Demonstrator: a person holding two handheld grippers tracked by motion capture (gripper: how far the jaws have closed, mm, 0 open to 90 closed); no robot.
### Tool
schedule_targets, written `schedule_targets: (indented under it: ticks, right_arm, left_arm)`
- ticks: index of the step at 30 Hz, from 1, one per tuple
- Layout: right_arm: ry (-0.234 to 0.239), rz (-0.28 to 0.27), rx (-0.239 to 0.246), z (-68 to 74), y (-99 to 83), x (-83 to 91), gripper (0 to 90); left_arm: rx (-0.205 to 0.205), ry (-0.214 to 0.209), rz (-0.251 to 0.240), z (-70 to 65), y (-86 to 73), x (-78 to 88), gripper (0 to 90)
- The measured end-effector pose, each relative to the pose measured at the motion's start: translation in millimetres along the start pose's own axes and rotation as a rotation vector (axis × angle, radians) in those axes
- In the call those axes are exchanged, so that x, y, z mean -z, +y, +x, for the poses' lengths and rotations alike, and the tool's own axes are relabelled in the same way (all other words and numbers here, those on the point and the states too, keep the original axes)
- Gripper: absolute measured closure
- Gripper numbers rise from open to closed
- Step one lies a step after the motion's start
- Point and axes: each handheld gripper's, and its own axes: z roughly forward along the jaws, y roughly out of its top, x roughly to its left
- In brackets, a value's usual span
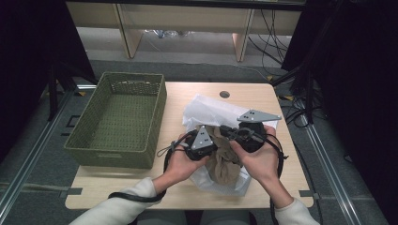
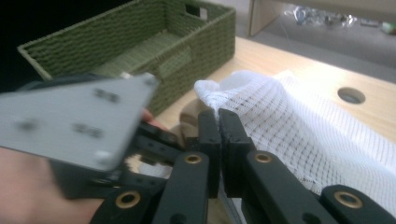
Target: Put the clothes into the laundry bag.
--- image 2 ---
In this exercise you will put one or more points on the clear plastic clutter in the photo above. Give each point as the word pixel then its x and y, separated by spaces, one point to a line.
pixel 320 17

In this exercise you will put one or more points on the green woven basket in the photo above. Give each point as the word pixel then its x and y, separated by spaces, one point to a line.
pixel 186 40

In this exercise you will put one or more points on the white mesh laundry bag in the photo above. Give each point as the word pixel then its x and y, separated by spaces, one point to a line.
pixel 280 109

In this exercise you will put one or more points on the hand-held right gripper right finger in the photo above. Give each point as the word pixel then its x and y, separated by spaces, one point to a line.
pixel 233 155

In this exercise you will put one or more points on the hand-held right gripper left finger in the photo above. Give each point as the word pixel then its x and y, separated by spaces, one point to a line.
pixel 213 155

